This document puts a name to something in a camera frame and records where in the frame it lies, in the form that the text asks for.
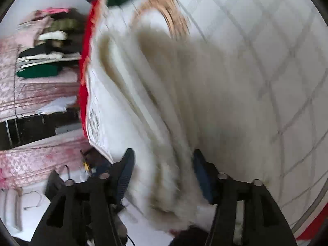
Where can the green hanging garment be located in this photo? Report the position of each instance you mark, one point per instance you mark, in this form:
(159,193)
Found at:
(38,71)

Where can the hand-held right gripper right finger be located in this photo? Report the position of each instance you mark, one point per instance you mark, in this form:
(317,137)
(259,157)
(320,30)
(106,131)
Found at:
(202,176)

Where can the person's dark fleece jacket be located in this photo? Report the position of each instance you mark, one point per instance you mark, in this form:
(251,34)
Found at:
(187,237)

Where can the white diamond-pattern blanket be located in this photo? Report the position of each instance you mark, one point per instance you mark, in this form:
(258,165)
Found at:
(256,43)

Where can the pink coat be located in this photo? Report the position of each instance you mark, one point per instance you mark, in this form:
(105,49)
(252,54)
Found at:
(33,25)

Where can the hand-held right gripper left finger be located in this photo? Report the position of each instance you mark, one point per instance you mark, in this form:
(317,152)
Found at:
(126,174)

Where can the white cloth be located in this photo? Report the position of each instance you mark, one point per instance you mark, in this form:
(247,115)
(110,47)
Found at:
(56,105)

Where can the olive puffer jacket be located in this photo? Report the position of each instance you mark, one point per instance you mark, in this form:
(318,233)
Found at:
(64,24)

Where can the white fuzzy cardigan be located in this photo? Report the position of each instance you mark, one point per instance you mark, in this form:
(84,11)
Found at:
(166,107)

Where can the bright pink hanger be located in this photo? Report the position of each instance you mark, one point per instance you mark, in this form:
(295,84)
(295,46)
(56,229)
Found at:
(55,10)

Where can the white puffer jacket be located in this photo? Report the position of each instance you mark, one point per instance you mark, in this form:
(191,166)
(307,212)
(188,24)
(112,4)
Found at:
(52,35)

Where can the black hanging garment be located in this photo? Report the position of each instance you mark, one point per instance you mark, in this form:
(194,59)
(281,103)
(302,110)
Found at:
(43,49)

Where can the pale pink fleece cloth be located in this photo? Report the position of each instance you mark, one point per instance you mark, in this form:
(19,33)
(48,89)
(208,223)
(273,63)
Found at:
(66,78)

